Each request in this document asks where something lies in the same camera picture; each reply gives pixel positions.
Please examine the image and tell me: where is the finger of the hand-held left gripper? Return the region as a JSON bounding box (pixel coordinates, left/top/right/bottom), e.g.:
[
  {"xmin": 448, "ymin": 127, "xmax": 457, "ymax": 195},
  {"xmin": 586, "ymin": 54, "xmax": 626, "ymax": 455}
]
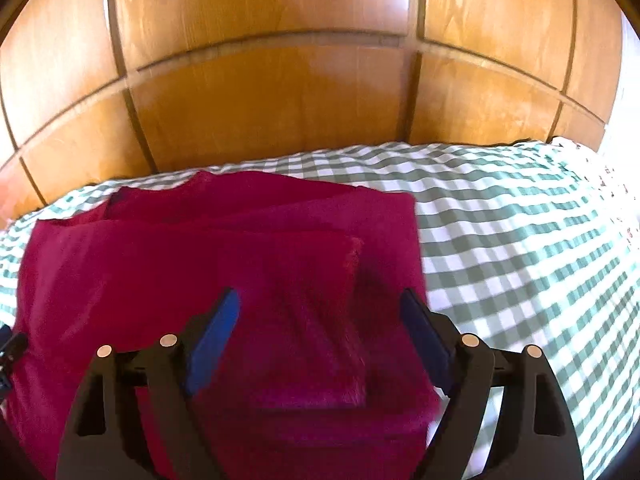
[{"xmin": 0, "ymin": 327, "xmax": 29, "ymax": 401}]

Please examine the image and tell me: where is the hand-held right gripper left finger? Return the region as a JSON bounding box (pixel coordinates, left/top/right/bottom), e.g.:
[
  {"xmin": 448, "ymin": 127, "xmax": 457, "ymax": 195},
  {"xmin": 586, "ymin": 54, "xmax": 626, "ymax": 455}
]
[{"xmin": 55, "ymin": 287, "xmax": 241, "ymax": 480}]

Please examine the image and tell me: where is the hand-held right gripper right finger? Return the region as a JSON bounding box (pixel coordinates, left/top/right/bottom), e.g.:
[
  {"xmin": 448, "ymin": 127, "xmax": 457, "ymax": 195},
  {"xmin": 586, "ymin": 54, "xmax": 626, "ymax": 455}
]
[{"xmin": 400, "ymin": 287, "xmax": 585, "ymax": 480}]

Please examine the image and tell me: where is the dark red sweater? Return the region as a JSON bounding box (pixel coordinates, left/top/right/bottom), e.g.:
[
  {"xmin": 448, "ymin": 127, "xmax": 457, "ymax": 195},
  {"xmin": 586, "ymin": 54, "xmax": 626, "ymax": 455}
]
[{"xmin": 2, "ymin": 170, "xmax": 443, "ymax": 480}]

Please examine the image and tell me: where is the green checkered blanket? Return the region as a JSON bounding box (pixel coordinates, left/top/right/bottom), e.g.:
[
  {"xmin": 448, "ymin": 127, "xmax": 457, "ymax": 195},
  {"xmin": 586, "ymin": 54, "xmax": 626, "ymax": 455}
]
[{"xmin": 0, "ymin": 140, "xmax": 640, "ymax": 480}]

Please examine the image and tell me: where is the floral quilt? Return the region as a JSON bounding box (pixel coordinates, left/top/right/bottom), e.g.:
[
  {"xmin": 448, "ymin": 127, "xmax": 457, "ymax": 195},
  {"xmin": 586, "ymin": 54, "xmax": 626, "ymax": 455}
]
[{"xmin": 550, "ymin": 137, "xmax": 640, "ymax": 261}]

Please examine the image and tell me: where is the wooden wardrobe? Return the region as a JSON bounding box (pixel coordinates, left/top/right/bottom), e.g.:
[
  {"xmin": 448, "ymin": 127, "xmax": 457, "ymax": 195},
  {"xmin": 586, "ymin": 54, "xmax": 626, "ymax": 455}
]
[{"xmin": 0, "ymin": 0, "xmax": 631, "ymax": 228}]

